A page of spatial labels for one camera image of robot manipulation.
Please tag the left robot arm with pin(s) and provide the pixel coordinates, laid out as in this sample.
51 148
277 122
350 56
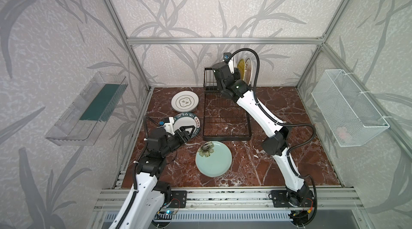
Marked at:
148 195

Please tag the black wire dish rack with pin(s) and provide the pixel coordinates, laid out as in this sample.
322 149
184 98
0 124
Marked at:
223 119

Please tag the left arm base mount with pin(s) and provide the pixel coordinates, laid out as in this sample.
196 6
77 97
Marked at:
177 199

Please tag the clear plastic wall bin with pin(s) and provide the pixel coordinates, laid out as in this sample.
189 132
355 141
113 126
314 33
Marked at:
84 120

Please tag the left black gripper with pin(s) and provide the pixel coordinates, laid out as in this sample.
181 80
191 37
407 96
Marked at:
184 136

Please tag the white plate grey flower outline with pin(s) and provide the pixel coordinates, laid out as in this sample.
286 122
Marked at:
185 101

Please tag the white wire mesh basket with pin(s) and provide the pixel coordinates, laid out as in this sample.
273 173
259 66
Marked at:
344 104

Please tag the yellow green woven plate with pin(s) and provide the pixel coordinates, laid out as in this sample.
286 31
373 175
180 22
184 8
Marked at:
241 68

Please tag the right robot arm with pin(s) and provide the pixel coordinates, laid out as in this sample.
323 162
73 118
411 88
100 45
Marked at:
232 87

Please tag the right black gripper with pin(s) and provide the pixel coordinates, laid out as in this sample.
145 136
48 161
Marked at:
236 74

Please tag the pink object in basket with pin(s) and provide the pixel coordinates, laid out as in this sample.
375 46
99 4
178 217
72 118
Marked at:
343 133

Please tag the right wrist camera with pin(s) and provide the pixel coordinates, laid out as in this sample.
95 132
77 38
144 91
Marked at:
227 57

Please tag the mint green flower plate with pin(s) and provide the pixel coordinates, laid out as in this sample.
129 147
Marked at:
213 159

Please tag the white plate green lettered rim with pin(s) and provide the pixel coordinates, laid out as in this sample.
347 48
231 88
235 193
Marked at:
186 119

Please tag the small white orange sunburst plate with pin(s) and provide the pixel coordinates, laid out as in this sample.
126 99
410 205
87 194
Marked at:
248 70

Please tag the large white orange sunburst plate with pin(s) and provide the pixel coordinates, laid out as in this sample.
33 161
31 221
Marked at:
232 65

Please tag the aluminium cage frame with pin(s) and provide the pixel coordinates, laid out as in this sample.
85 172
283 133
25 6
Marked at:
321 42

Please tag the aluminium front rail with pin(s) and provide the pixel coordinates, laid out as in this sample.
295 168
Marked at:
256 198

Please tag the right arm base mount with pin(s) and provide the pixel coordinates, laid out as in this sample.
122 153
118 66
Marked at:
280 199

